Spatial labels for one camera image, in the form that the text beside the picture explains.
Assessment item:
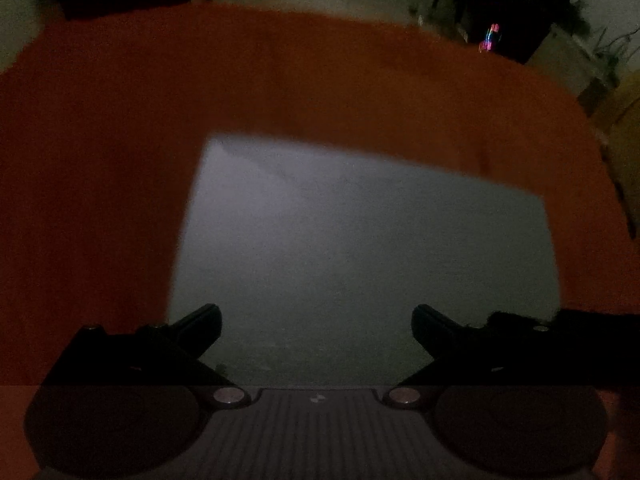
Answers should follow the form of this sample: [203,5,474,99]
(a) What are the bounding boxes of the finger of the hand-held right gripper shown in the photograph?
[485,310,566,333]

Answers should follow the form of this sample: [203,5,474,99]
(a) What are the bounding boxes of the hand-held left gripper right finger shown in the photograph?
[382,304,598,406]

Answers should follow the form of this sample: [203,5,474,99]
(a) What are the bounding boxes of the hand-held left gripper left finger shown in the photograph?
[42,303,251,406]

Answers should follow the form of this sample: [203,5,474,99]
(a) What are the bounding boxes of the grey mat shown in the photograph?
[167,132,561,391]

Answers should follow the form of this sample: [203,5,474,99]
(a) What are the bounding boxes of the orange blanket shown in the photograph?
[0,2,637,480]

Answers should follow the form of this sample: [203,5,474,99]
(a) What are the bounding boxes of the yellow wooden cabinet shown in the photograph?
[579,72,640,242]

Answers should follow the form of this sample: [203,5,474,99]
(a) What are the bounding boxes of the computer case with coloured lights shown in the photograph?
[459,0,557,67]

